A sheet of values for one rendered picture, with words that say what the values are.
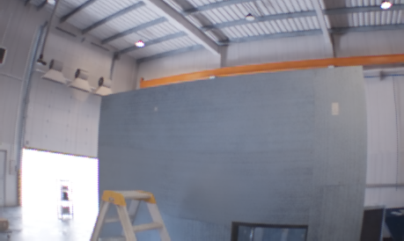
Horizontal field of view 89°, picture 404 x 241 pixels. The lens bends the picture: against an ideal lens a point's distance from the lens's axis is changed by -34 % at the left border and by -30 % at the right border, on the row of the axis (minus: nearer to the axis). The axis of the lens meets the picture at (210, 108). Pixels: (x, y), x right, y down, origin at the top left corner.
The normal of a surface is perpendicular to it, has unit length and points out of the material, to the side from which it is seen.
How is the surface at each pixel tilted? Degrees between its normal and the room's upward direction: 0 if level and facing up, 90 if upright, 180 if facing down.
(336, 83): 90
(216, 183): 90
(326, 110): 90
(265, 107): 90
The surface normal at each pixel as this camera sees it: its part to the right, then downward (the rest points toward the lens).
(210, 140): -0.49, -0.19
